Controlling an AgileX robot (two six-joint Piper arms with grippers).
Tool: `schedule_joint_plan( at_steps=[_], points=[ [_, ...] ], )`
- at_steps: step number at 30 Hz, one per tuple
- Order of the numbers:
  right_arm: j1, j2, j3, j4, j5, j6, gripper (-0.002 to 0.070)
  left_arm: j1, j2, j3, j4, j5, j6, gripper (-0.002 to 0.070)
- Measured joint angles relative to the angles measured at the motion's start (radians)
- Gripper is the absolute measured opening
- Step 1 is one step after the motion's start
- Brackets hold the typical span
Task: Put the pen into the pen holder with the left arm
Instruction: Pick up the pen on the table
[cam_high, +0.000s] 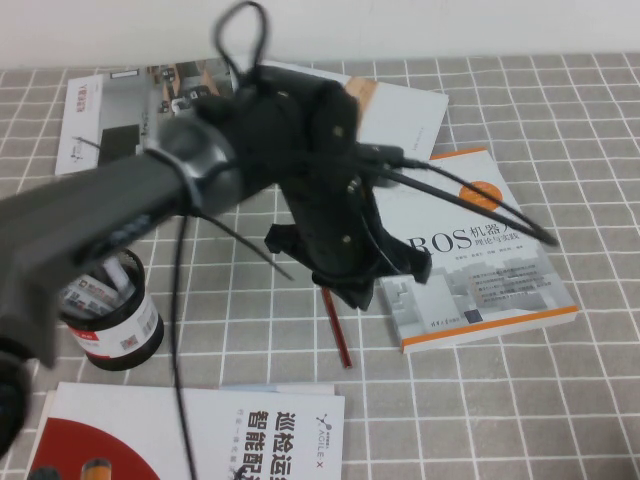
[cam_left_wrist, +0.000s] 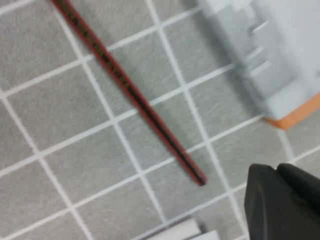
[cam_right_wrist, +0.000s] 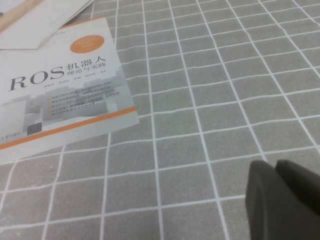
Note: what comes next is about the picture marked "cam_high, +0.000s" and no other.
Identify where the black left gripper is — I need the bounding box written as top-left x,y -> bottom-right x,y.
264,164 -> 432,311

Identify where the dark red pencil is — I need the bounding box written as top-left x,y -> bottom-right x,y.
320,287 -> 353,371

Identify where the black mesh pen holder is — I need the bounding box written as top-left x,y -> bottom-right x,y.
58,248 -> 166,372

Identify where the brochure with desert vehicle photo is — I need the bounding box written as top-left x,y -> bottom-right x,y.
259,59 -> 450,189

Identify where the white orange ROS book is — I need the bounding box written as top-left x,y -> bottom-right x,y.
372,147 -> 579,355

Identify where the white red AgileX brochure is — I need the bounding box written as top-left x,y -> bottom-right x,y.
27,382 -> 347,480

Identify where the grey checked tablecloth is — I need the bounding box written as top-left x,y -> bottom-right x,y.
0,52 -> 640,480

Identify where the brochure with office robot photo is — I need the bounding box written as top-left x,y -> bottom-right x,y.
53,57 -> 236,176

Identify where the black camera cable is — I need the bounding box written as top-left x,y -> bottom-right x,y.
399,157 -> 560,246
382,169 -> 551,245

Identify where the black hanging cable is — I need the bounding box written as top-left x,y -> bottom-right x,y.
171,214 -> 201,480

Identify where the black looped cable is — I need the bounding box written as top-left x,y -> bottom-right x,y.
213,0 -> 274,89

